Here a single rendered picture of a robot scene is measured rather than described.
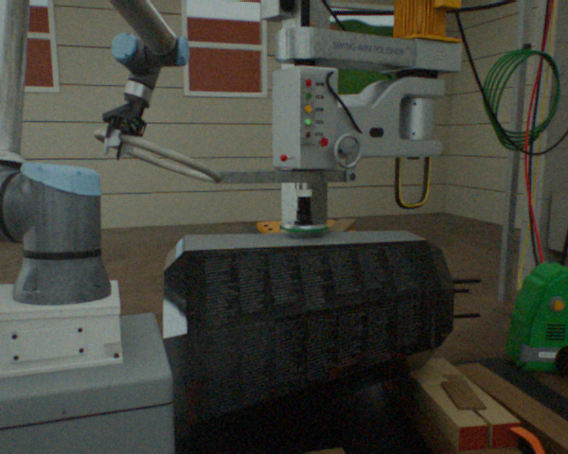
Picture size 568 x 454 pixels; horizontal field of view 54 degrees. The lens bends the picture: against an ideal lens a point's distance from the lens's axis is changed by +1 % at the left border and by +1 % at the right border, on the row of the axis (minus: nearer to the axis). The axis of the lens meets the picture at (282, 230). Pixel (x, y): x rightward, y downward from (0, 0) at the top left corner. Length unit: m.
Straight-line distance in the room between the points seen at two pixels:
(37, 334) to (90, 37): 7.32
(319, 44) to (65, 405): 1.73
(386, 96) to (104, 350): 1.83
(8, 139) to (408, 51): 1.87
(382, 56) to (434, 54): 0.30
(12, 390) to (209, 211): 7.40
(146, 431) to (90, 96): 7.28
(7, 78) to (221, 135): 7.15
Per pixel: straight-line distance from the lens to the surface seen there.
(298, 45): 2.34
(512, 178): 4.59
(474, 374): 3.01
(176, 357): 2.07
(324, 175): 2.42
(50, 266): 1.16
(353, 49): 2.48
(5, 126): 1.30
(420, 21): 2.81
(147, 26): 1.65
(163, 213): 8.31
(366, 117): 2.52
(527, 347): 3.39
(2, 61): 1.32
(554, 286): 3.34
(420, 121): 2.77
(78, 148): 8.21
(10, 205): 1.20
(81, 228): 1.16
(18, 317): 1.14
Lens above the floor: 1.29
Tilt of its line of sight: 10 degrees down
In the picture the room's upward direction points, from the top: straight up
